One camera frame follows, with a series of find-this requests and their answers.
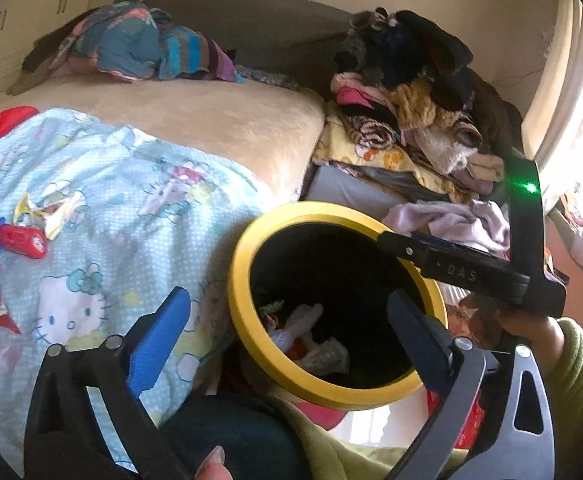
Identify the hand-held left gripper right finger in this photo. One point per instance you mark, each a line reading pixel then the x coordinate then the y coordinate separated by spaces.
pixel 414 332

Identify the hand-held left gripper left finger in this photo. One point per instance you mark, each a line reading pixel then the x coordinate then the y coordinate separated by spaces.
pixel 156 345

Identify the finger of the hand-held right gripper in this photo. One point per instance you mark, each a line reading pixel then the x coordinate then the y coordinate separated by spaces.
pixel 401 250
pixel 434 241

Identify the yellow rimmed black trash bin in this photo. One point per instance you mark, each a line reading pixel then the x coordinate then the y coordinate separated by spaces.
pixel 241 270

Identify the yellow white wrapper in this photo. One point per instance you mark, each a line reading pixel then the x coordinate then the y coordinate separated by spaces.
pixel 51 212

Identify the person's right forearm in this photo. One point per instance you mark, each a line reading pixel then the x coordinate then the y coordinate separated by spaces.
pixel 581 385

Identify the person's right hand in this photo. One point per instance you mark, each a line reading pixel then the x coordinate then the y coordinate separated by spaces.
pixel 526 335

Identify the person's left hand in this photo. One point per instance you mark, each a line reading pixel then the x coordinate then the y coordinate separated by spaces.
pixel 211 465

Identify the lavender cloth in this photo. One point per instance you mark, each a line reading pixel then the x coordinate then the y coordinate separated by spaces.
pixel 451 220

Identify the pink patterned cloth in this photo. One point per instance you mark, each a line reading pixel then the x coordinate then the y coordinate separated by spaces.
pixel 471 320

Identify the grey storage box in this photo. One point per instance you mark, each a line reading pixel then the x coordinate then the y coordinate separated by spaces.
pixel 341 187

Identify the red printed shopping bag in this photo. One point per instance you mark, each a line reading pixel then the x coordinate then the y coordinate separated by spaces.
pixel 474 425

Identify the person's dark trouser leg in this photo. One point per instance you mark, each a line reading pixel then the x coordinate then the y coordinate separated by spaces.
pixel 231 435

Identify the light blue cartoon blanket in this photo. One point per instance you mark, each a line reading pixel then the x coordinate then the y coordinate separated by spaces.
pixel 96 240

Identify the green scrap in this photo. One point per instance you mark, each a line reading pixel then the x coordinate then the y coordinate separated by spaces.
pixel 271 306

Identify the person's light green jacket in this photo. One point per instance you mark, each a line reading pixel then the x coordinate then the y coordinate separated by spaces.
pixel 321 440

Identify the pile of clothes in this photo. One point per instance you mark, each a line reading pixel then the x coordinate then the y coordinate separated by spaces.
pixel 411 100

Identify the red cylindrical packet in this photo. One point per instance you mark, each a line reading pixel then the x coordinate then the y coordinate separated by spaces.
pixel 21 241

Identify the cream curtain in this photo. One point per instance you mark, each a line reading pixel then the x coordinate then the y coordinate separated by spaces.
pixel 571 60

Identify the grey patterned cloth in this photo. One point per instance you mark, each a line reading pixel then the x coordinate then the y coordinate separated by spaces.
pixel 271 77

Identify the beige bed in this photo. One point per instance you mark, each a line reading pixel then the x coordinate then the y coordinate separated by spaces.
pixel 196 115

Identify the grey upholstered headboard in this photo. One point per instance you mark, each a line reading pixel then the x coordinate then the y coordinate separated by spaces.
pixel 271 20

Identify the red pink blanket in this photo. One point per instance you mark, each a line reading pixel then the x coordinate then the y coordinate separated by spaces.
pixel 1 125

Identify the striped blanket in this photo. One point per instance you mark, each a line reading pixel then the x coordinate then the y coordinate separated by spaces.
pixel 191 55

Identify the pile of folded bedding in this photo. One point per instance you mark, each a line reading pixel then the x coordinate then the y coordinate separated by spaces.
pixel 121 45

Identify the brown folded blanket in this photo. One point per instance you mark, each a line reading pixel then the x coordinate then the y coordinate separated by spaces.
pixel 36 60

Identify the cream wardrobe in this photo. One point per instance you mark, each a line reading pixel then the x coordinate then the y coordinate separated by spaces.
pixel 1 35

